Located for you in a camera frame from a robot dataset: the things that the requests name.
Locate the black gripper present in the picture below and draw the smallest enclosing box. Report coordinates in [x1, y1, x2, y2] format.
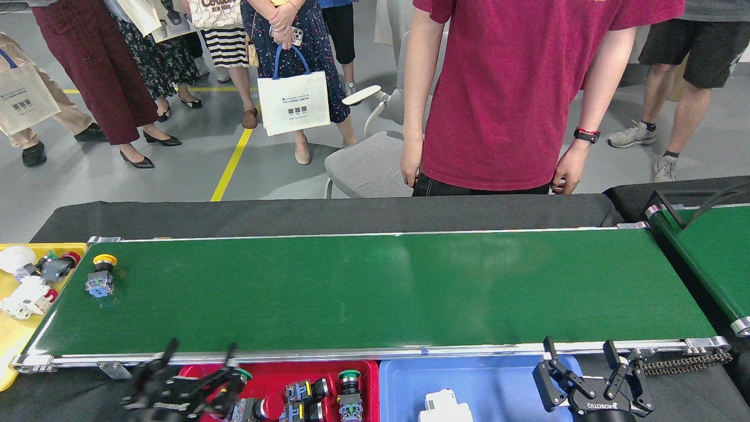
[532, 336, 655, 422]
[120, 337, 250, 422]

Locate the red push button switch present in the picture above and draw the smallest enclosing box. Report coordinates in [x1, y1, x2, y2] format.
[285, 378, 332, 405]
[40, 251, 81, 284]
[231, 394, 285, 422]

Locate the white circuit breaker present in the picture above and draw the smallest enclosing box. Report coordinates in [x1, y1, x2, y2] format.
[419, 389, 474, 422]
[0, 275, 59, 321]

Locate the white canvas tote bag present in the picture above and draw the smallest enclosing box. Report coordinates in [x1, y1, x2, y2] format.
[257, 45, 332, 138]

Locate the blue plastic tray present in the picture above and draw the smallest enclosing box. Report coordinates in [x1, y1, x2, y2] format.
[379, 356, 584, 422]

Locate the red plastic tray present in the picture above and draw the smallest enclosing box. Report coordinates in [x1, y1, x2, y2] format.
[176, 360, 380, 422]

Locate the yellow plastic tray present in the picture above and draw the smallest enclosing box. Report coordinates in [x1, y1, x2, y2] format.
[0, 243, 88, 392]

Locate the green conveyor belt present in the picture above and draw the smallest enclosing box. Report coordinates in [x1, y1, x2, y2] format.
[9, 226, 732, 374]
[645, 202, 750, 338]

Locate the person's left hand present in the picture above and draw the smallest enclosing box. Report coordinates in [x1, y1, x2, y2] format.
[551, 141, 591, 195]

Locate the person's right hand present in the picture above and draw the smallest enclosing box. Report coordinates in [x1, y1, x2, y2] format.
[400, 138, 425, 188]

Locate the person's hand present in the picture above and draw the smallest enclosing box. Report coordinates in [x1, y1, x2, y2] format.
[270, 3, 301, 49]

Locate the white light bulb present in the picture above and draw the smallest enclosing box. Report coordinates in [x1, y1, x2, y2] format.
[0, 246, 38, 274]

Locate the grey office chair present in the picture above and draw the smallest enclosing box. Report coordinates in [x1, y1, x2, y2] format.
[324, 29, 422, 199]

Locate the person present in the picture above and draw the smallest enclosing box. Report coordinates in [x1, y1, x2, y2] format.
[0, 32, 109, 168]
[374, 0, 411, 47]
[240, 0, 358, 165]
[400, 0, 685, 197]
[319, 0, 358, 106]
[105, 15, 203, 124]
[608, 0, 750, 183]
[187, 0, 258, 130]
[29, 0, 182, 169]

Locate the beige canvas tote bag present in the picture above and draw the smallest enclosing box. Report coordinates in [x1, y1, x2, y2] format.
[0, 49, 62, 137]

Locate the white printed paper bag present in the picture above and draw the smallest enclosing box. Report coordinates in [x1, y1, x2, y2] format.
[114, 0, 191, 43]

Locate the black drive chain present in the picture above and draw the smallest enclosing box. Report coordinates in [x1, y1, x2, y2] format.
[636, 350, 733, 377]

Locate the yellow push button switch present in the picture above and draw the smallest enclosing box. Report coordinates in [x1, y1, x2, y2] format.
[85, 254, 118, 298]

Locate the black metal frame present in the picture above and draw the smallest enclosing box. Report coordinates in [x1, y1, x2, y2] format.
[645, 186, 750, 230]

